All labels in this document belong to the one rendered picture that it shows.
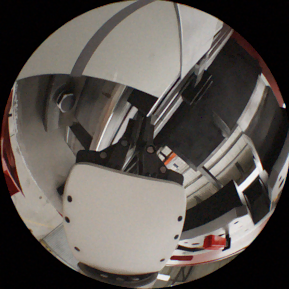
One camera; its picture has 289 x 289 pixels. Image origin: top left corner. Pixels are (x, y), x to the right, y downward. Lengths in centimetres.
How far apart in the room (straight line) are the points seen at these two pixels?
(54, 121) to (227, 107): 71
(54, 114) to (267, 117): 27
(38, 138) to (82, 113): 10
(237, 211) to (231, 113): 59
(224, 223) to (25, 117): 31
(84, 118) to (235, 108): 71
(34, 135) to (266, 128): 33
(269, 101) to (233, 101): 55
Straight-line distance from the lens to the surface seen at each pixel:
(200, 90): 30
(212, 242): 15
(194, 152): 67
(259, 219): 32
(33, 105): 17
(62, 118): 16
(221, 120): 66
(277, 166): 18
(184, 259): 34
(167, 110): 35
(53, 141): 22
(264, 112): 15
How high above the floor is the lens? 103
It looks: 6 degrees down
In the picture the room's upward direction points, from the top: 130 degrees clockwise
